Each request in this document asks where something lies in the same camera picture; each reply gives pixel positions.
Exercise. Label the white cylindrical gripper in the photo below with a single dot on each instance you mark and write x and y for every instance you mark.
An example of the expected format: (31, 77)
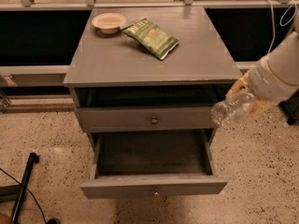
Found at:
(268, 84)

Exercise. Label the closed grey middle drawer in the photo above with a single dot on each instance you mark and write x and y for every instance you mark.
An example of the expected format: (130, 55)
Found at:
(144, 118)

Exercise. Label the clear plastic water bottle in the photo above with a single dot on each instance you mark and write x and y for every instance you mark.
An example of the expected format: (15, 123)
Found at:
(233, 108)

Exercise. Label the grey wooden drawer cabinet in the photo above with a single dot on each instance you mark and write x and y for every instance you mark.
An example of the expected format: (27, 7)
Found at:
(115, 71)

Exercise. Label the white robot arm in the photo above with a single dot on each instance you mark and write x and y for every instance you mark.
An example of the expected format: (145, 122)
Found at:
(289, 47)

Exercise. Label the metal railing frame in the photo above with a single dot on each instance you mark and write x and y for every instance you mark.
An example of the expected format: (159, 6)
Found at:
(39, 37)

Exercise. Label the white paper bowl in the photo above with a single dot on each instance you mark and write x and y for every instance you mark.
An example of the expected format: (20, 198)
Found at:
(109, 23)

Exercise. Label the black stand leg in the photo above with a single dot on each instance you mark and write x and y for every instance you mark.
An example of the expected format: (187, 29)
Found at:
(16, 193)

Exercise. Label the open grey lower drawer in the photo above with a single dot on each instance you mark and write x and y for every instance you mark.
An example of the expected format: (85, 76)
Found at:
(153, 164)

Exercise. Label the green chip bag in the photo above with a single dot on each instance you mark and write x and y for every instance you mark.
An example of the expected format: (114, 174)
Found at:
(152, 37)

